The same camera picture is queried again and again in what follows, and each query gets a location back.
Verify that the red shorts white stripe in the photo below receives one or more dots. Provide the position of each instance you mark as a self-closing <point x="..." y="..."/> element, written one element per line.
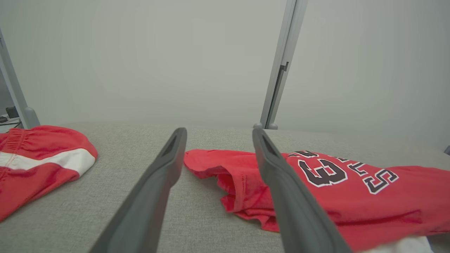
<point x="38" y="175"/>

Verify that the grey aluminium partition post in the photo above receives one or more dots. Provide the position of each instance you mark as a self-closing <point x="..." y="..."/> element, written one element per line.
<point x="14" y="91"/>
<point x="283" y="52"/>

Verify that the small black box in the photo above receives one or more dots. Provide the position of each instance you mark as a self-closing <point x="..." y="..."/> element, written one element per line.
<point x="12" y="112"/>

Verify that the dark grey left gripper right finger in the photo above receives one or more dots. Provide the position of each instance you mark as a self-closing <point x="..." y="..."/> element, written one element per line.
<point x="291" y="203"/>

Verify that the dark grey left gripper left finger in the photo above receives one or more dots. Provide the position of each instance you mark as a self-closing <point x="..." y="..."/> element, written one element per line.
<point x="154" y="196"/>

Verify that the red basketball jersey white sleeves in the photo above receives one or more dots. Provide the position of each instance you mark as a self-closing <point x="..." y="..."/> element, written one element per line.
<point x="369" y="211"/>

